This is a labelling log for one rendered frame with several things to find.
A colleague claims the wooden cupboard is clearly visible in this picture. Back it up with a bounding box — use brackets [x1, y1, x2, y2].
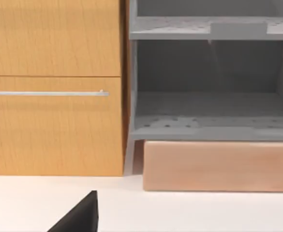
[0, 0, 132, 176]

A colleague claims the pale wooden drawer front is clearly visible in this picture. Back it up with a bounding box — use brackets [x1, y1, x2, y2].
[142, 139, 283, 193]

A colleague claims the wooden drawer front with handle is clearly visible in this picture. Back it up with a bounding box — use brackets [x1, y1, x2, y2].
[0, 76, 125, 176]

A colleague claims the long metal handle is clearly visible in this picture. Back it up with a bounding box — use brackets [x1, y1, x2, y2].
[0, 89, 110, 97]

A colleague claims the plain wooden drawer front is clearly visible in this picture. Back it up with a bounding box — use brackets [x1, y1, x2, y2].
[0, 0, 121, 77]

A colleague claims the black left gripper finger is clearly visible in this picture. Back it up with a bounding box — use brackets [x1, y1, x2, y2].
[46, 190, 100, 232]

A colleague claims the grey pierced shelf unit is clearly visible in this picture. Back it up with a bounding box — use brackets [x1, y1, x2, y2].
[128, 0, 283, 174]

